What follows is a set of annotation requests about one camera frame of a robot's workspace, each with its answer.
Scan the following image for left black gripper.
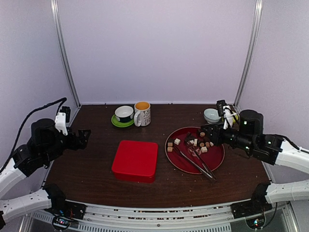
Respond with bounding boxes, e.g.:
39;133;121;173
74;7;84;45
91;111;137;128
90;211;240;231
42;127;91;162

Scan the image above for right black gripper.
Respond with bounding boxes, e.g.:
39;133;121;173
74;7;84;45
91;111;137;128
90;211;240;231
201;121;254;153

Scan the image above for round red tray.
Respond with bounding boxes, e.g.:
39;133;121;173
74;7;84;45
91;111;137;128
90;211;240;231
165;127;225;174

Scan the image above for metal tongs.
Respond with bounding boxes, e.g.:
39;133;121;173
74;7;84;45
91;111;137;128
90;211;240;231
173;141;217;183

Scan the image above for red box lid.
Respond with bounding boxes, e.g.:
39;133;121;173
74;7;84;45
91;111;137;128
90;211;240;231
112;140;158;177

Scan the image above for red chocolate box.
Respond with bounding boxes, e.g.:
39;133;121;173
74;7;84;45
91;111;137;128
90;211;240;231
112;171;155;183

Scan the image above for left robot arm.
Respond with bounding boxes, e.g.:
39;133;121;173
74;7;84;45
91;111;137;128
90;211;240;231
0;118;91;227

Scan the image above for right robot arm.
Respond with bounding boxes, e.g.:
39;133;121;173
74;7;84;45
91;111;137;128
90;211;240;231
201;110;309;214

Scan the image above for white square chocolate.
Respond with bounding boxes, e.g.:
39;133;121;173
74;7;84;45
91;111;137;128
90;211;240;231
174;138;181;145

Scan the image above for light blue bowl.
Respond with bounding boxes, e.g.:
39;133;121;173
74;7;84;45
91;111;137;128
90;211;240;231
203;108;221;124

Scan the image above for lime green bowl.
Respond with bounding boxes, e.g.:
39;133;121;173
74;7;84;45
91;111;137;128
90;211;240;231
233;114;239;121

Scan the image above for green saucer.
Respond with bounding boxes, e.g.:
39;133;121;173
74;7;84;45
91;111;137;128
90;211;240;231
111;115;134;128

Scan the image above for white and dark cup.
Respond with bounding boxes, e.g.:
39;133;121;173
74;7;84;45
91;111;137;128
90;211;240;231
114;105;134;123

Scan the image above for white patterned mug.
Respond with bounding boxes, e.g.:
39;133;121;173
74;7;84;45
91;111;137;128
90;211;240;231
133;101;151;127

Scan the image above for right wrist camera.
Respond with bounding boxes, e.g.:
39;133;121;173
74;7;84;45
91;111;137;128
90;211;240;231
216;100;239;130

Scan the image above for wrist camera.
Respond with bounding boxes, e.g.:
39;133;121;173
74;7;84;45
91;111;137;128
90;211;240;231
55;106;71;136
216;100;239;130

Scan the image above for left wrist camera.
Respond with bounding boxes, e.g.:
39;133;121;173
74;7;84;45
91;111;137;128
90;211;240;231
55;106;71;136

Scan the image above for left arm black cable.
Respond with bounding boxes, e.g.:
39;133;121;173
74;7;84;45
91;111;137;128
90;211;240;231
0;97;68;172

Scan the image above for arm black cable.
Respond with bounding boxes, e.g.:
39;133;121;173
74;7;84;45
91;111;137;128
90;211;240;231
0;97;68;172
277;135;305;152

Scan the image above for metal base rail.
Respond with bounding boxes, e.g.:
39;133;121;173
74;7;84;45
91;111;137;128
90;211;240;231
24;199;290;232

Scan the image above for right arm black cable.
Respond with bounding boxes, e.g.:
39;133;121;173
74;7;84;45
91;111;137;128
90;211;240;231
277;135;305;152

